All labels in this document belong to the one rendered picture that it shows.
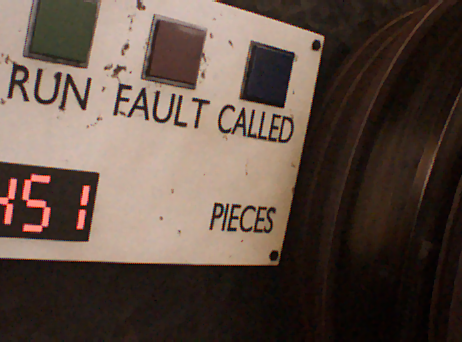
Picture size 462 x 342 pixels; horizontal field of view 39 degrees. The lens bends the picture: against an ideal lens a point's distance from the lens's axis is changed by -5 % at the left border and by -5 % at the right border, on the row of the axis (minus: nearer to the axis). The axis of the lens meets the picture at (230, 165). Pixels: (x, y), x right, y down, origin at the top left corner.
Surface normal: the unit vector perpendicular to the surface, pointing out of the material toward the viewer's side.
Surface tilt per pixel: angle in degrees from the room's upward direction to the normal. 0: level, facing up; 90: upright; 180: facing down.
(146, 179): 90
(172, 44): 90
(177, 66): 90
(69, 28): 90
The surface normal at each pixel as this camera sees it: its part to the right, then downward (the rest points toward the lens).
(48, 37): 0.61, 0.18
